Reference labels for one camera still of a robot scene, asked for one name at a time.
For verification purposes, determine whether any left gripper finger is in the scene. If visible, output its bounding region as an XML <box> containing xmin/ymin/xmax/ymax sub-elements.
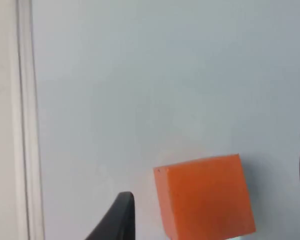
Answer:
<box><xmin>84</xmin><ymin>191</ymin><xmax>136</xmax><ymax>240</ymax></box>

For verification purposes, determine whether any grey-framed whiteboard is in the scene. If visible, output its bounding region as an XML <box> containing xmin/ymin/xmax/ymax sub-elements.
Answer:
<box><xmin>11</xmin><ymin>0</ymin><xmax>300</xmax><ymax>240</ymax></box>

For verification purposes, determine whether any orange cube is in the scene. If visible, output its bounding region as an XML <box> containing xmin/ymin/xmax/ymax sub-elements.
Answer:
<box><xmin>152</xmin><ymin>153</ymin><xmax>257</xmax><ymax>240</ymax></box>

